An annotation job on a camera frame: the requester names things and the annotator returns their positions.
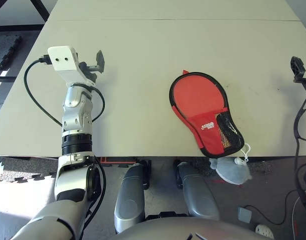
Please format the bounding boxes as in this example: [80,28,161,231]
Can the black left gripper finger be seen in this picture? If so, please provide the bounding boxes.
[94,49,105,74]

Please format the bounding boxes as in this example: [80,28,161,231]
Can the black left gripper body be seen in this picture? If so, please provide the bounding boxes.
[77,62,100,83]

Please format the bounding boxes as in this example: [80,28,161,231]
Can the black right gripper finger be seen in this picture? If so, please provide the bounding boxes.
[291,56,306,83]

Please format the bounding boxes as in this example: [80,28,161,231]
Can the white cord with small bell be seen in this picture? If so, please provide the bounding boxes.
[234,142,252,166]

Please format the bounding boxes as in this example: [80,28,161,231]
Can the red black zip paddle case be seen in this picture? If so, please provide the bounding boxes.
[169,71,245,159]

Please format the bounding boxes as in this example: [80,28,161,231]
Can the grey white plush charm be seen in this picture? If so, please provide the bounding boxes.
[209,156,253,186]

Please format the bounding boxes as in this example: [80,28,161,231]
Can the black foam puzzle mat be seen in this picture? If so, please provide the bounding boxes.
[0,34,22,72]

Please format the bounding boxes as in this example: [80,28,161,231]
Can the red tape rectangle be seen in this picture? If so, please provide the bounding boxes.
[100,156,133,168]

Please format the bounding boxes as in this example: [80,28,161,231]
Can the grey puzzle floor mat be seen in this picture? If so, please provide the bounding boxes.
[0,156,60,185]

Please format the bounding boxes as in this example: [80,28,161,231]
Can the grey left robot leg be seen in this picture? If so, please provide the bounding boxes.
[114,162,152,235]

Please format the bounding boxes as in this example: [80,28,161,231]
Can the grey robot leg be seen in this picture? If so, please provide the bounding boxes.
[173,161,220,221]
[114,162,152,235]

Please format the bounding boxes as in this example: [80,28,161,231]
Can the grey foot pedal box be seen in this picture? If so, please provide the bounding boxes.
[237,206,252,224]

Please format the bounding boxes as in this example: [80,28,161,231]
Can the white perforated clog shoe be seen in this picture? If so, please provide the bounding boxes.
[255,224,275,240]

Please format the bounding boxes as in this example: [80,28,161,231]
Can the grey right robot leg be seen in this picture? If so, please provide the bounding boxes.
[173,161,220,221]

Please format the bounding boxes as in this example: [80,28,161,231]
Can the grey robot torso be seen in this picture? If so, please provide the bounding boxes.
[115,216,262,240]

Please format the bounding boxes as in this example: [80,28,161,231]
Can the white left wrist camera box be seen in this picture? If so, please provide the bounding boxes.
[47,45,97,87]

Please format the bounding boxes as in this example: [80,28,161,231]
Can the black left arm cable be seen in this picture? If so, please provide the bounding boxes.
[23,54,106,128]

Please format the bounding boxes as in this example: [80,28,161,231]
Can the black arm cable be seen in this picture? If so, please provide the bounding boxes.
[293,88,306,208]
[23,54,106,128]

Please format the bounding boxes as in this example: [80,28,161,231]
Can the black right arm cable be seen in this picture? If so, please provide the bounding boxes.
[293,88,306,208]

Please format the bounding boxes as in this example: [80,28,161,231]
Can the black metal frame bars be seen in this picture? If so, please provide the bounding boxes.
[0,0,50,32]

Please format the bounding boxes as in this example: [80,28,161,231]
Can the thin black pedal cable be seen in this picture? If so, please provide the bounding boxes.
[245,188,300,226]

